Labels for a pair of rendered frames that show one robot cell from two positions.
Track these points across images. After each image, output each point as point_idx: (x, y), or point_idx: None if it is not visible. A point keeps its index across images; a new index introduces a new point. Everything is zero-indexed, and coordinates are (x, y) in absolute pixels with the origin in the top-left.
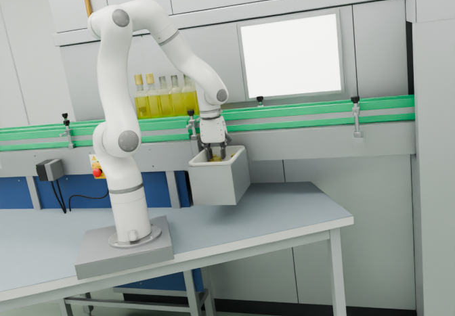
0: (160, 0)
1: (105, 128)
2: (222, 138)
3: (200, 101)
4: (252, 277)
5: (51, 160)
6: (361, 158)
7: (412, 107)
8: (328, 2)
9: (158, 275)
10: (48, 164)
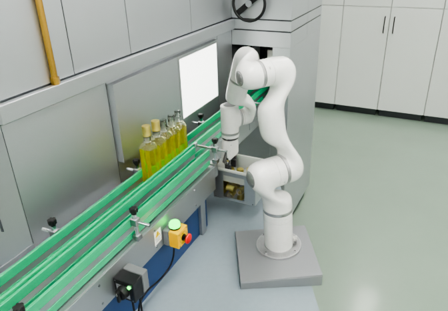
0: (121, 39)
1: (286, 162)
2: (238, 150)
3: (235, 125)
4: None
5: (123, 272)
6: None
7: (259, 95)
8: (213, 34)
9: None
10: (146, 271)
